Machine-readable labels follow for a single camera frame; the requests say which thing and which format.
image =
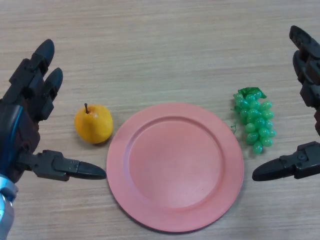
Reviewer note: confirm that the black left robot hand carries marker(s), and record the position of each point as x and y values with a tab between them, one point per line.
22	130

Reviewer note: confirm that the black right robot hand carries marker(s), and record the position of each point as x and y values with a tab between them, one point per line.
308	72

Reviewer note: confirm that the yellow pear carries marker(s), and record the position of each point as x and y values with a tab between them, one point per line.
93	125

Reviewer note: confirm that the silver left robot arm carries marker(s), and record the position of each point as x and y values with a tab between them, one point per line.
5	207

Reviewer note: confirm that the pink round plate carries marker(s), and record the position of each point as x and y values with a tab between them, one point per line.
175	170

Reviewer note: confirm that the green grape bunch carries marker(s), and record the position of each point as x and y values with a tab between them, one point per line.
257	120

